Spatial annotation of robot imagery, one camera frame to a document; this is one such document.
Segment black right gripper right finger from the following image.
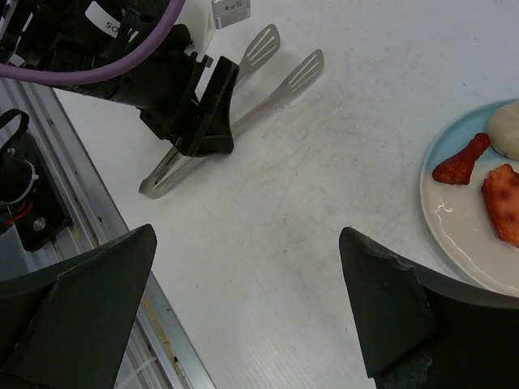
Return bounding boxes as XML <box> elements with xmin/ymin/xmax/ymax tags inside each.
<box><xmin>339</xmin><ymin>227</ymin><xmax>518</xmax><ymax>388</ymax></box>

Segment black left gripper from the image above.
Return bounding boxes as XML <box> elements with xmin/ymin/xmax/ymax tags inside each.
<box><xmin>1</xmin><ymin>1</ymin><xmax>239</xmax><ymax>156</ymax></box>

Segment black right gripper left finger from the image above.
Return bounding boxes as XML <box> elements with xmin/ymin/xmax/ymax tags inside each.
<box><xmin>1</xmin><ymin>224</ymin><xmax>157</xmax><ymax>388</ymax></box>

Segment stainless steel slotted tongs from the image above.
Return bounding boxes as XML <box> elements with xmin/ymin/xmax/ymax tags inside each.
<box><xmin>139</xmin><ymin>24</ymin><xmax>325</xmax><ymax>200</ymax></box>

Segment red fried chicken drumstick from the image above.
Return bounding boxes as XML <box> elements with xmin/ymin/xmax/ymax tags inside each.
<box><xmin>431</xmin><ymin>133</ymin><xmax>491</xmax><ymax>186</ymax></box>

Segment white steamed bun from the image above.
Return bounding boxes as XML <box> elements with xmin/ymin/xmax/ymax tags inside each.
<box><xmin>486</xmin><ymin>101</ymin><xmax>519</xmax><ymax>160</ymax></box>

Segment orange fried cutlet piece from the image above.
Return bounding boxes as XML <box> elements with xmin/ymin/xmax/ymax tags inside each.
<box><xmin>482</xmin><ymin>164</ymin><xmax>518</xmax><ymax>247</ymax></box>

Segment aluminium frame rails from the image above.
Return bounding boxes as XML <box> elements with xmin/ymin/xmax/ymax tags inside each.
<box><xmin>1</xmin><ymin>80</ymin><xmax>214</xmax><ymax>388</ymax></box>

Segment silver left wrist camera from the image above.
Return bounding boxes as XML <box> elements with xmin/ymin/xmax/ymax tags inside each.
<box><xmin>211</xmin><ymin>0</ymin><xmax>251</xmax><ymax>29</ymax></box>

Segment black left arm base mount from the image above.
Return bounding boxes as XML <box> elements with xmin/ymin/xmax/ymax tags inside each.
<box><xmin>1</xmin><ymin>109</ymin><xmax>71</xmax><ymax>252</ymax></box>

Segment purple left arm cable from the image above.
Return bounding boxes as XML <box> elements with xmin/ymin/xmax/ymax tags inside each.
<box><xmin>0</xmin><ymin>0</ymin><xmax>182</xmax><ymax>86</ymax></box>

